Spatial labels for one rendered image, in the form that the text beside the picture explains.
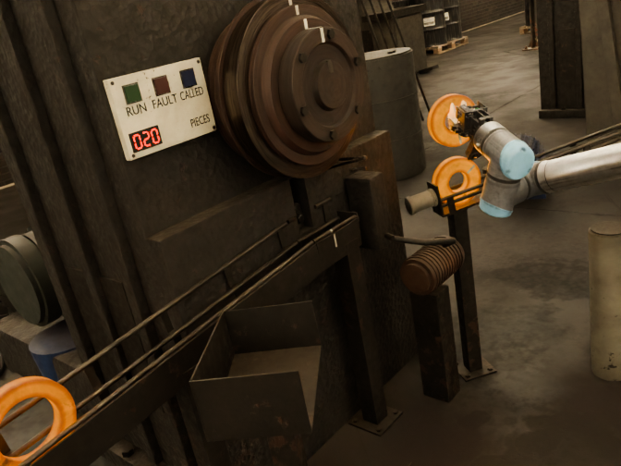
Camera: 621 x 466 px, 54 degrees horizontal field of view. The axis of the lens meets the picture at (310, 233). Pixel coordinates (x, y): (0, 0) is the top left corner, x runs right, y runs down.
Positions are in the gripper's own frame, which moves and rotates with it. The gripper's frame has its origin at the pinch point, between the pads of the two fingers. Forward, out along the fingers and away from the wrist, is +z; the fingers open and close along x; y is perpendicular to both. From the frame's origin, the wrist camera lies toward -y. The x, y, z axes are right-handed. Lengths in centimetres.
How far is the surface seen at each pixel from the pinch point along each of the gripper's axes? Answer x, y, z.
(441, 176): 5.7, -17.9, -4.5
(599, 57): -171, -68, 143
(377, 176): 26.4, -12.3, -3.6
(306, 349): 66, -15, -60
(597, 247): -31, -37, -34
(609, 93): -173, -87, 131
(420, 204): 14.1, -24.3, -7.5
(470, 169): -4.4, -18.3, -4.6
